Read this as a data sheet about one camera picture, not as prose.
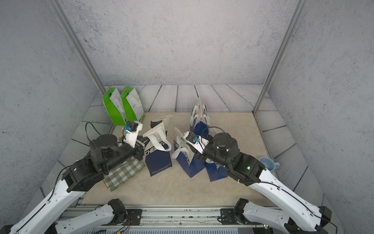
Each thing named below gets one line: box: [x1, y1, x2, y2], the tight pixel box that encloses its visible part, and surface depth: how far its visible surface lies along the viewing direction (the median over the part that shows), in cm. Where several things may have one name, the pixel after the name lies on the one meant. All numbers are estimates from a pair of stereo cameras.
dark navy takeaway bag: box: [142, 115, 174, 177], surface depth 64 cm
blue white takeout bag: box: [171, 127, 206, 178], surface depth 79 cm
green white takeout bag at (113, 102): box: [102, 87, 127, 126], surface depth 103 cm
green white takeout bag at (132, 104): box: [120, 86, 145, 122], surface depth 103 cm
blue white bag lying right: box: [204, 157, 228, 182], surface depth 80 cm
